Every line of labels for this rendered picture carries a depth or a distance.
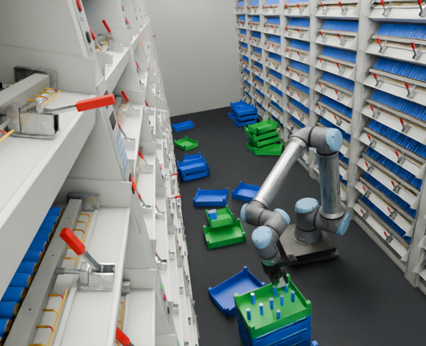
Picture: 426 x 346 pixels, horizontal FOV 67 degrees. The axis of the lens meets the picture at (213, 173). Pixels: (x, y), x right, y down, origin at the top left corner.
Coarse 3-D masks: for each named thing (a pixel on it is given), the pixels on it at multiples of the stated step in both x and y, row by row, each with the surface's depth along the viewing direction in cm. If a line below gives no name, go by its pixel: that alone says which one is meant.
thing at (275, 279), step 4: (264, 264) 149; (276, 264) 146; (264, 268) 150; (268, 268) 148; (272, 268) 150; (276, 268) 151; (280, 268) 150; (268, 272) 151; (272, 272) 150; (276, 272) 149; (280, 272) 150; (284, 272) 150; (268, 276) 149; (272, 276) 149; (276, 276) 150; (280, 276) 151; (272, 280) 151; (276, 280) 151
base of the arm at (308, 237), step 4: (296, 228) 223; (296, 232) 222; (300, 232) 218; (304, 232) 216; (308, 232) 215; (312, 232) 215; (316, 232) 216; (320, 232) 219; (296, 236) 222; (300, 236) 219; (304, 236) 217; (308, 236) 216; (312, 236) 216; (316, 236) 216; (320, 236) 218; (300, 240) 219; (304, 240) 217; (308, 240) 216; (312, 240) 216; (316, 240) 217
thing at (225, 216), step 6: (216, 210) 281; (222, 210) 282; (228, 210) 281; (222, 216) 277; (228, 216) 274; (210, 222) 251; (216, 222) 252; (222, 222) 252; (228, 222) 253; (234, 222) 253; (210, 228) 252
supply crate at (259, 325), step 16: (272, 288) 163; (288, 288) 163; (240, 304) 159; (256, 304) 157; (288, 304) 155; (304, 304) 152; (256, 320) 150; (272, 320) 149; (288, 320) 145; (256, 336) 142
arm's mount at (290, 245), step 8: (288, 232) 231; (280, 240) 225; (288, 240) 224; (296, 240) 222; (320, 240) 217; (328, 240) 217; (280, 248) 227; (288, 248) 217; (296, 248) 216; (304, 248) 214; (312, 248) 213; (320, 248) 212; (328, 248) 211; (296, 256) 209; (304, 256) 210; (312, 256) 211; (320, 256) 212; (328, 256) 213
